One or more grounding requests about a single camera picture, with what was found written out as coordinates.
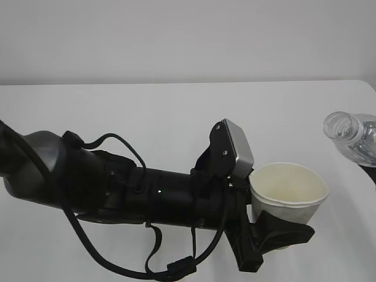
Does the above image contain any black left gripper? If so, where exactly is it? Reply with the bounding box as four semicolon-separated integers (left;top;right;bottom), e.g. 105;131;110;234
190;165;315;263

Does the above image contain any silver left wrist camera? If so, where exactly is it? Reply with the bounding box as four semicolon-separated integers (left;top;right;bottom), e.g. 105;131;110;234
223;118;254;179

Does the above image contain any white paper cup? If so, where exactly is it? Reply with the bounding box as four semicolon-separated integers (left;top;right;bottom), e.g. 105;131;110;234
248;162;329;250

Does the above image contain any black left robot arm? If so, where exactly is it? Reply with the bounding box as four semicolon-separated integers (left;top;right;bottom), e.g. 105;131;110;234
1;119;314;272

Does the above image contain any clear water bottle green label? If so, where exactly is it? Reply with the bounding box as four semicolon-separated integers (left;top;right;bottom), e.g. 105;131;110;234
323;112;375;167

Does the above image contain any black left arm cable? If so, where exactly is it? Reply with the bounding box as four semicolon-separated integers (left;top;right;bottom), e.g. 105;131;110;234
0;119;227;274

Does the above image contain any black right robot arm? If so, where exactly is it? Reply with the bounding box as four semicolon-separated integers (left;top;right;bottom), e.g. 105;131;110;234
358;164;376;184

